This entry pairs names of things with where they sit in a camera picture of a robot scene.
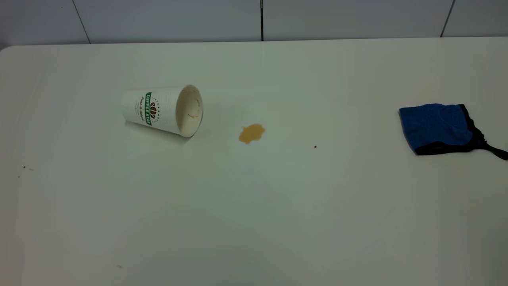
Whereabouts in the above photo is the white paper coffee cup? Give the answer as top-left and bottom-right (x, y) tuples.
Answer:
(120, 84), (204, 138)

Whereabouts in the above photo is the blue cloth with black trim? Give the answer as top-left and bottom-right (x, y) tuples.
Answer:
(398, 103), (508, 160)

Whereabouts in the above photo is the brown coffee spill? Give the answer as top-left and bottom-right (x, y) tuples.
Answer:
(238, 123), (266, 145)

